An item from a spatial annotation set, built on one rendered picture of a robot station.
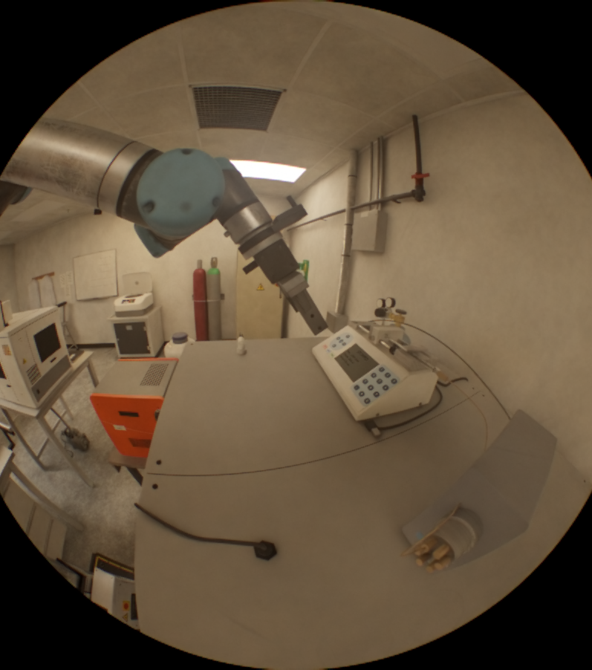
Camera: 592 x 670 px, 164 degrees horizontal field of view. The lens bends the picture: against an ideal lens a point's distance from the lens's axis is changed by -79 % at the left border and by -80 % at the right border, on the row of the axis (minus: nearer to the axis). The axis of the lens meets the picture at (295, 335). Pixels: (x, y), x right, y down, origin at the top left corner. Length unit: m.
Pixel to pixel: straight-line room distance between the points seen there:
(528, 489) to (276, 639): 0.22
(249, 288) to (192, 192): 3.28
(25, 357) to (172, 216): 1.61
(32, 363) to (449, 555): 1.82
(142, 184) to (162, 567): 0.31
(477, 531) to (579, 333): 0.90
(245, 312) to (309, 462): 3.32
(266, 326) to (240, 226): 3.34
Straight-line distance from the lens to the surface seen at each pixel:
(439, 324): 1.20
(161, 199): 0.17
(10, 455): 1.65
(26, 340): 1.72
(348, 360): 0.41
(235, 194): 0.34
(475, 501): 0.18
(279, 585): 0.22
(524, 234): 1.08
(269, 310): 3.55
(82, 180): 0.22
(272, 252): 0.30
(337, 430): 0.32
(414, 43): 1.30
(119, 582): 1.20
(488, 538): 0.20
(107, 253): 4.49
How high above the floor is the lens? 1.67
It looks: 21 degrees down
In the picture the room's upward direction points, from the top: 5 degrees clockwise
